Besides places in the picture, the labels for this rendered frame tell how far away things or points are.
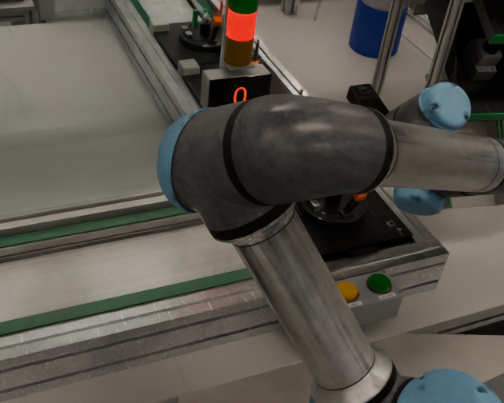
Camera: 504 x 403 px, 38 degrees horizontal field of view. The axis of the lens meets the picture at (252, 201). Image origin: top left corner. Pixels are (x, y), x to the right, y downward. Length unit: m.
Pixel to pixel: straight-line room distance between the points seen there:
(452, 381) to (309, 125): 0.38
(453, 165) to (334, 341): 0.25
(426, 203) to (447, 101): 0.16
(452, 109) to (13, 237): 0.81
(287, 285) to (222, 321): 0.44
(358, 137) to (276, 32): 1.68
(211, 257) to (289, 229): 0.59
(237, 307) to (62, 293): 0.31
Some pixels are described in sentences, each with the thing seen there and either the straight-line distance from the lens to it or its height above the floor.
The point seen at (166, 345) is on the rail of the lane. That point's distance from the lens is 1.29.
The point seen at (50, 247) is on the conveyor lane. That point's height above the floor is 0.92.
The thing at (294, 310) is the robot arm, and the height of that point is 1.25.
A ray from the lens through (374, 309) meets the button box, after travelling 1.35.
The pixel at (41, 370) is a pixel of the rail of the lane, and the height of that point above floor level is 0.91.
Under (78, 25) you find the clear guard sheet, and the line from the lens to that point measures 1.25.
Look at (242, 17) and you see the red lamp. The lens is 1.27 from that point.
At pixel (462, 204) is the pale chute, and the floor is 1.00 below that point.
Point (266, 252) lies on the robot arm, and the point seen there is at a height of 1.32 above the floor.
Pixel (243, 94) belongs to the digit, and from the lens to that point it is 1.35.
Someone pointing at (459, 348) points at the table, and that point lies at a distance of 1.45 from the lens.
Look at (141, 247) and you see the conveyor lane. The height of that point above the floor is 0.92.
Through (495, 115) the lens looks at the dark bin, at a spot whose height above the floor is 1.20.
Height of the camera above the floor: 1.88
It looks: 38 degrees down
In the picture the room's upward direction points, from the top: 8 degrees clockwise
